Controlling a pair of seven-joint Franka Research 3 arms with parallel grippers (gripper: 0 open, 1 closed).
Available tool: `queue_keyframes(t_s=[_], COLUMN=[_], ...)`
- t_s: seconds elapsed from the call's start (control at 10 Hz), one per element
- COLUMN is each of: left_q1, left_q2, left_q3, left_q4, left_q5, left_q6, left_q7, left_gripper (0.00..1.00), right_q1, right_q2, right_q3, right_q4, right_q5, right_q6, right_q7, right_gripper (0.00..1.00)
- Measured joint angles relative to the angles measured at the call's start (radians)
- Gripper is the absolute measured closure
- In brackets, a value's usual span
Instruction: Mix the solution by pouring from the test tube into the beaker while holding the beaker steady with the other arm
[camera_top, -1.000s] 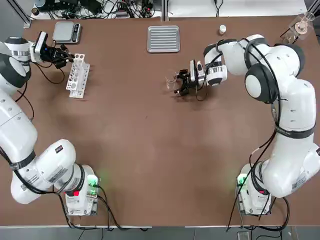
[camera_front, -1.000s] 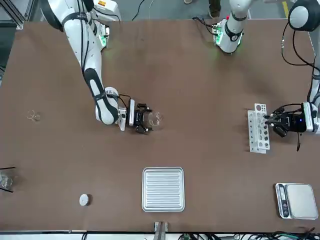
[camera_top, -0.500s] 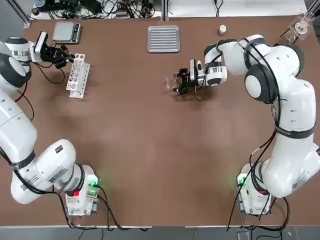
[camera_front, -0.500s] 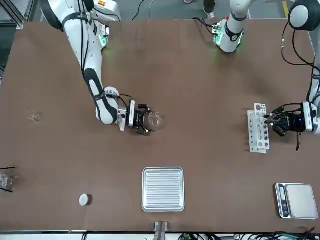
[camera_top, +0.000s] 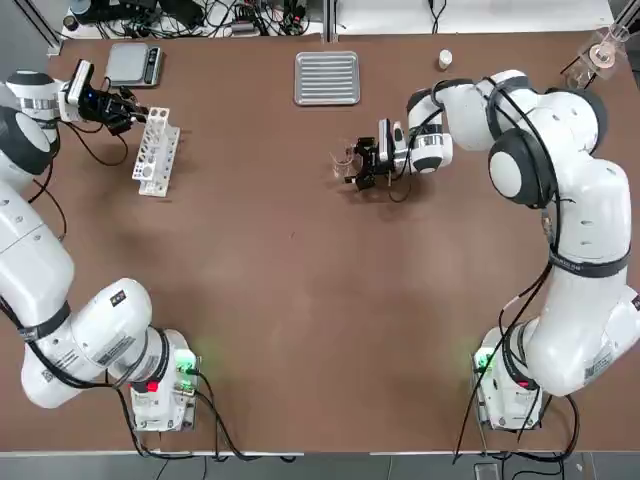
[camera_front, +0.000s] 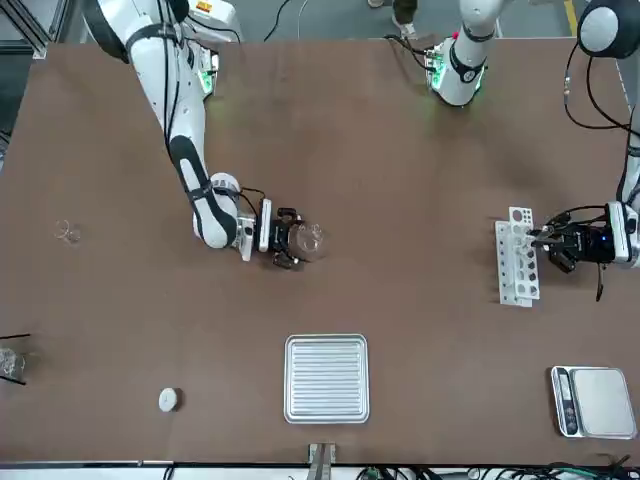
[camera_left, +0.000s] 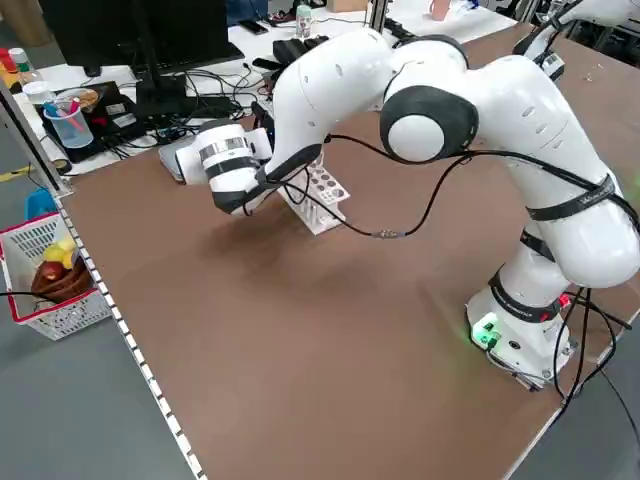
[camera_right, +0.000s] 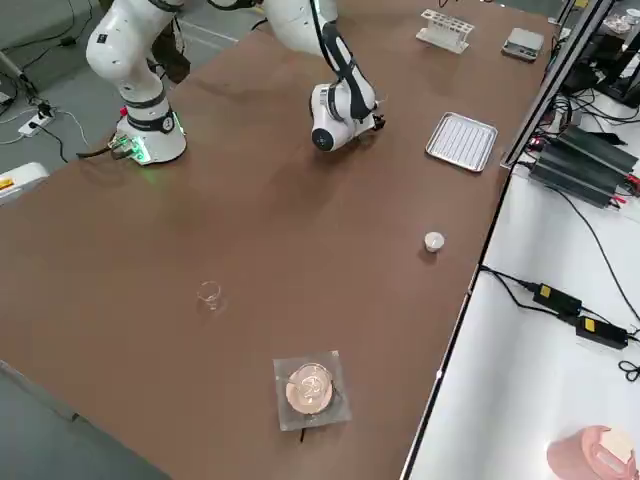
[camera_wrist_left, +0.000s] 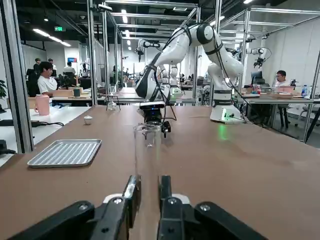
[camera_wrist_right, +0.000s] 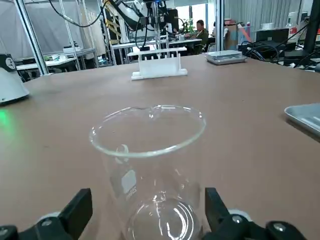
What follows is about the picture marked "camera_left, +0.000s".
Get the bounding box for white test tube rack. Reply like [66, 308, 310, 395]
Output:
[277, 154, 352, 236]

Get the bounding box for tangled black desk cables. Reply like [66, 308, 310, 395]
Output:
[99, 64, 281, 151]

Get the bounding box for blue cloth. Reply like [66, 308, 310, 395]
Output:
[24, 187, 60, 222]

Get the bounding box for black computer monitor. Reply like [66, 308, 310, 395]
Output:
[37, 0, 247, 117]

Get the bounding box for red bottle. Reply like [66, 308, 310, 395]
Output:
[0, 48, 17, 87]

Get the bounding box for white plastic basket red rim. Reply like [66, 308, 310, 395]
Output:
[0, 212, 114, 342]

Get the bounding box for black case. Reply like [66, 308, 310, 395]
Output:
[43, 81, 151, 164]

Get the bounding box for brown wooden bowl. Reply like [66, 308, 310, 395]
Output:
[29, 259, 92, 304]

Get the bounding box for black power strip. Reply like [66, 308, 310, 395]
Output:
[383, 18, 417, 41]

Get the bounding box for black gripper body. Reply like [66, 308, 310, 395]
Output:
[251, 101, 277, 151]

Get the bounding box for grey digital scale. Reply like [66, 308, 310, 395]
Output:
[158, 134, 201, 185]

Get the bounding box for clear plastic measuring cup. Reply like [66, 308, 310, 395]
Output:
[42, 97, 96, 150]

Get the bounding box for black base cable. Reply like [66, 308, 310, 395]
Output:
[549, 287, 640, 421]

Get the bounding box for bowl with brown contents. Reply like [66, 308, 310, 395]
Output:
[55, 88, 102, 110]

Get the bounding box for aluminium frame post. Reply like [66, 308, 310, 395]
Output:
[366, 0, 391, 29]

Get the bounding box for clear lidded container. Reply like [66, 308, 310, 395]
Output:
[22, 81, 52, 105]

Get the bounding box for patterned white bottle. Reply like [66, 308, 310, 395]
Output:
[295, 3, 315, 40]

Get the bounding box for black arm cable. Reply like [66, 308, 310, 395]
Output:
[239, 132, 640, 241]

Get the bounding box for white bottle green label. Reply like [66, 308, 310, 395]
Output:
[7, 47, 35, 85]

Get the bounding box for thin black cable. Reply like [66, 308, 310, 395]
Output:
[0, 290, 54, 303]

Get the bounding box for yellow toy fruit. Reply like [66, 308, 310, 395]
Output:
[42, 237, 77, 267]

